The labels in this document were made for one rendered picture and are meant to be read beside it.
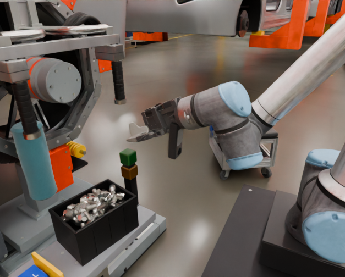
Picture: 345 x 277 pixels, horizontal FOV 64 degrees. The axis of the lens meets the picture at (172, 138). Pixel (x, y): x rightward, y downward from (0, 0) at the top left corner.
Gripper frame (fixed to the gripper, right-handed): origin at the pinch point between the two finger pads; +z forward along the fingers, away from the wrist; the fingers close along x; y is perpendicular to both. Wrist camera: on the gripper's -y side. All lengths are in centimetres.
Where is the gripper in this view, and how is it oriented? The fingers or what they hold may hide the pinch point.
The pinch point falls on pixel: (136, 137)
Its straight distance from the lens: 88.1
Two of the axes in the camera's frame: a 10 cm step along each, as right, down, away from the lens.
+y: -3.9, -9.0, -2.0
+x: -4.9, 3.8, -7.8
